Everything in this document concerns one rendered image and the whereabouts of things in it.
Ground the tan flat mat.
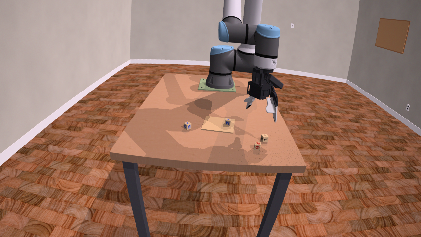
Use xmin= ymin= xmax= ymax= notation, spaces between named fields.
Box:
xmin=201 ymin=116 xmax=235 ymax=133

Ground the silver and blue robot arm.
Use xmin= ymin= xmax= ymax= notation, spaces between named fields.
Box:
xmin=206 ymin=0 xmax=280 ymax=89

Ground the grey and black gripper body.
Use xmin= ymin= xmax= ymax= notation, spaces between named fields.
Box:
xmin=247 ymin=67 xmax=274 ymax=100

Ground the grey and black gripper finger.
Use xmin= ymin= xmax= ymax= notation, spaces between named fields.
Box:
xmin=266 ymin=88 xmax=278 ymax=123
xmin=244 ymin=96 xmax=255 ymax=109

